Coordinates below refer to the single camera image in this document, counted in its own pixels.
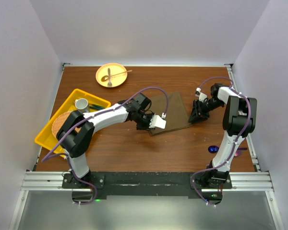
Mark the iridescent blue spoon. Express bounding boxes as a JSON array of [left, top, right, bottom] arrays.
[[208, 145, 219, 153]]

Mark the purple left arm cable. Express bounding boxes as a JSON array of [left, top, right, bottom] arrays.
[[41, 86, 170, 206]]

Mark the brown cloth napkin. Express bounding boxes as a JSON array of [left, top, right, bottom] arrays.
[[149, 92, 192, 136]]

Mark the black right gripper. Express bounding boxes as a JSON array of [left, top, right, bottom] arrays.
[[188, 98, 225, 124]]

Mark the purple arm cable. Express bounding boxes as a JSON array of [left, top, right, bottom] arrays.
[[41, 86, 170, 206], [189, 76, 252, 207]]

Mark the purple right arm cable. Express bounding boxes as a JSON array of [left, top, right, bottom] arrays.
[[189, 76, 252, 207]]

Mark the beige round plate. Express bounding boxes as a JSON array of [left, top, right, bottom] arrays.
[[95, 63, 129, 88]]

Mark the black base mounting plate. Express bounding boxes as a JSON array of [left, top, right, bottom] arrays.
[[62, 172, 232, 201]]

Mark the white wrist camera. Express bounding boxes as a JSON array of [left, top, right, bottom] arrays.
[[149, 115, 166, 129], [195, 88, 207, 102]]

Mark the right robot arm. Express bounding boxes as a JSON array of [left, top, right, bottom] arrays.
[[189, 83, 257, 188]]

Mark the green handled utensil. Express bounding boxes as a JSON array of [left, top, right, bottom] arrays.
[[89, 103, 105, 111]]

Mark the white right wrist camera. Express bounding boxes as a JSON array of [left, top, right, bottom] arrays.
[[195, 88, 207, 102]]

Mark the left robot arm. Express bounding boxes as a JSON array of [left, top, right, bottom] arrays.
[[56, 93, 155, 188]]

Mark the gold spoon on plate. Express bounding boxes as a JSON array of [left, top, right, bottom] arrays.
[[101, 70, 132, 82]]

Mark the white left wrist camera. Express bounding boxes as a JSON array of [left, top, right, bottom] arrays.
[[149, 115, 166, 129]]

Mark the yellow plastic tray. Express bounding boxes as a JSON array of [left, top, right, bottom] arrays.
[[35, 89, 111, 150]]

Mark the silver fork on plate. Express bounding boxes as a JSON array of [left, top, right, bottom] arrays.
[[108, 68, 112, 87]]

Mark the iridescent purple fork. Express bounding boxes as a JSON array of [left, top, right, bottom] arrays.
[[234, 149, 246, 157]]

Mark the grey mug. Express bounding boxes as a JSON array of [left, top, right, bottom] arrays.
[[74, 98, 90, 114]]

